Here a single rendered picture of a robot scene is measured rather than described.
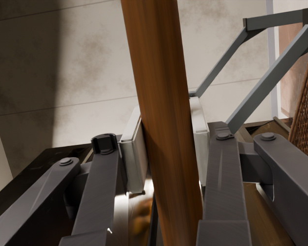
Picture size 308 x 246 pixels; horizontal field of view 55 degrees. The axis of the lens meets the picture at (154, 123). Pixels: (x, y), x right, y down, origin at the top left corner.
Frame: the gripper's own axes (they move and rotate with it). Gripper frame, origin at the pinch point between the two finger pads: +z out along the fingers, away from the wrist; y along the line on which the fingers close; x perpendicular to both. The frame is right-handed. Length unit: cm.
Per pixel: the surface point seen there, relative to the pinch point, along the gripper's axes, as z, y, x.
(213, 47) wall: 363, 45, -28
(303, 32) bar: 38.4, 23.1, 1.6
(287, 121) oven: 149, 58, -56
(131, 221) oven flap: 56, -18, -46
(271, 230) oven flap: 57, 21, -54
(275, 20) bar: 85, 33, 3
